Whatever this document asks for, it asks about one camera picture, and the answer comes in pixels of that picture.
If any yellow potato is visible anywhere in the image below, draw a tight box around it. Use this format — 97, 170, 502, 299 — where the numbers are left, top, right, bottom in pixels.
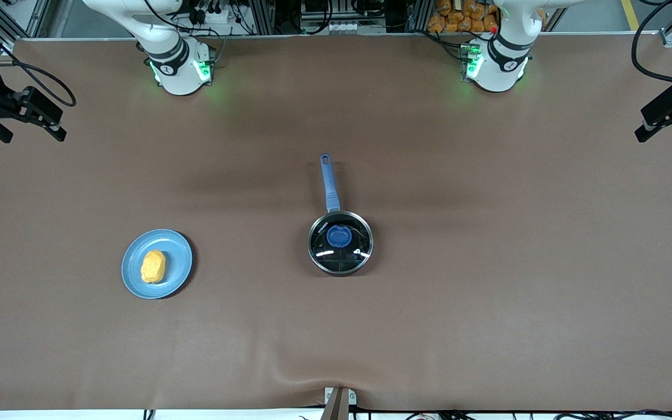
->
140, 250, 167, 284

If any glass lid with blue knob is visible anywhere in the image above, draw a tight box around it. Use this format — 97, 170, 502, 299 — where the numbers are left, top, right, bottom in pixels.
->
309, 212, 373, 275

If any white power strip with plugs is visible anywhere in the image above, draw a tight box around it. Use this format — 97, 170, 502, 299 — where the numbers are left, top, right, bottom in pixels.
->
187, 0, 240, 27

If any blue round plate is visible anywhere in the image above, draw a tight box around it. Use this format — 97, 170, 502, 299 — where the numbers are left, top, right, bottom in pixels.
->
121, 229, 194, 299

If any pile of orange toy food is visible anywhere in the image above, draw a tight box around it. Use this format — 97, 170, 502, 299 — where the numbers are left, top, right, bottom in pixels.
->
428, 0, 500, 34

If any brown table mat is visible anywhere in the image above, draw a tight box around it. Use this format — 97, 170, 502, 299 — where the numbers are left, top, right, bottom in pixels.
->
0, 32, 672, 412

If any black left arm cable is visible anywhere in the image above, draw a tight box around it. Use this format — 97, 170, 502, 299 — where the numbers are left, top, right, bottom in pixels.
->
631, 0, 672, 94

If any dark pot with blue handle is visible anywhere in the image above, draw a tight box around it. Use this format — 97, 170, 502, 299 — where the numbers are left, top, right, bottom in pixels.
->
308, 153, 374, 277

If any metal table edge bracket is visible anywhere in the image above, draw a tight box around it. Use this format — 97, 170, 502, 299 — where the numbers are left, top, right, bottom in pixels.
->
321, 387, 357, 420

